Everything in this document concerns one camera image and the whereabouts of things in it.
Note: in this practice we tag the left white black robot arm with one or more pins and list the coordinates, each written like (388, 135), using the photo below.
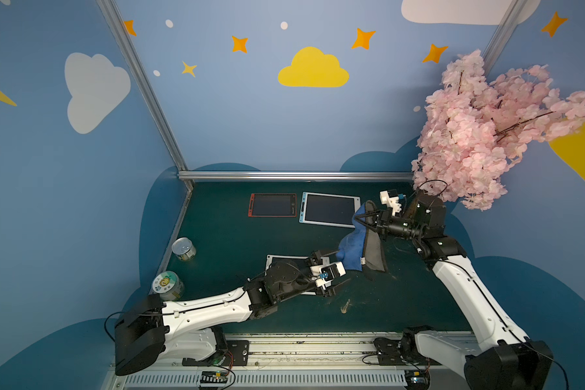
(155, 328)

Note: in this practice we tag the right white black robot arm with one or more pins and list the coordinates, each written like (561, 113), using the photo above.
(502, 356)

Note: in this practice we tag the small circuit board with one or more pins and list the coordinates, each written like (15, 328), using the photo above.
(212, 380)
(417, 380)

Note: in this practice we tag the right small circuit board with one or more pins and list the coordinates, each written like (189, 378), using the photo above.
(417, 380)

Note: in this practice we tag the white blue drawing tablet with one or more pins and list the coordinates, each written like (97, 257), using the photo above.
(328, 209)

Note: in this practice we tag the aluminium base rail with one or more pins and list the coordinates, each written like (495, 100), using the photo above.
(295, 361)

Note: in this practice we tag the red frame drawing tablet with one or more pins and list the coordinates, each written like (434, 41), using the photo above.
(273, 205)

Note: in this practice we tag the blue wiping cloth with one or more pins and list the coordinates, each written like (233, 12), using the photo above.
(362, 249)

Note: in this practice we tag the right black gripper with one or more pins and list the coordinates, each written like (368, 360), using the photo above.
(379, 223)

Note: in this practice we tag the silver tin can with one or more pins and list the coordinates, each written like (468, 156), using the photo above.
(184, 249)

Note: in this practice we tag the left small circuit board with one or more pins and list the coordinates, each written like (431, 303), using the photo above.
(212, 380)

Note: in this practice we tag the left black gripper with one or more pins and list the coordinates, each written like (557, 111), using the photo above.
(314, 272)

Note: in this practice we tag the white frame drawing tablet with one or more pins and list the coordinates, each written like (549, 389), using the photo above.
(296, 269)

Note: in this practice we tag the pink cherry blossom tree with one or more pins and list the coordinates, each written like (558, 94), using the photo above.
(477, 130)

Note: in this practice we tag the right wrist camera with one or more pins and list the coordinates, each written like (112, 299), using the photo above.
(394, 201)

